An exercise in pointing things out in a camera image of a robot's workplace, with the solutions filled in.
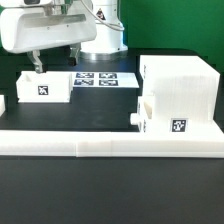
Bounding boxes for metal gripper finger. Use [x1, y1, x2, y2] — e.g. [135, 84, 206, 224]
[27, 50, 43, 74]
[68, 43, 81, 66]

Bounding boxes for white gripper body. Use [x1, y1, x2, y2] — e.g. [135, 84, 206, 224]
[0, 0, 97, 53]

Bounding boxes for white drawer tray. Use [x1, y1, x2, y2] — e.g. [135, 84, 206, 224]
[130, 96, 154, 133]
[16, 71, 73, 103]

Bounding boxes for white front drawer tray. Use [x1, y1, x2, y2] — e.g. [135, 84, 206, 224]
[130, 96, 154, 133]

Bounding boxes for white drawer cabinet box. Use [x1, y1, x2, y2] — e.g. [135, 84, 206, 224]
[139, 55, 220, 133]

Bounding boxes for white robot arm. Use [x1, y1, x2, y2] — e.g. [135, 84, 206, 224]
[0, 0, 124, 74]

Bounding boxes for white marker sheet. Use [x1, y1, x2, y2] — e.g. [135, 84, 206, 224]
[72, 71, 139, 88]

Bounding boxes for white L-shaped fence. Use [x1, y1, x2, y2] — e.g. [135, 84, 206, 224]
[0, 94, 224, 158]

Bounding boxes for white thin cable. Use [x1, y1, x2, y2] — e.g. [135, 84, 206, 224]
[79, 0, 126, 33]

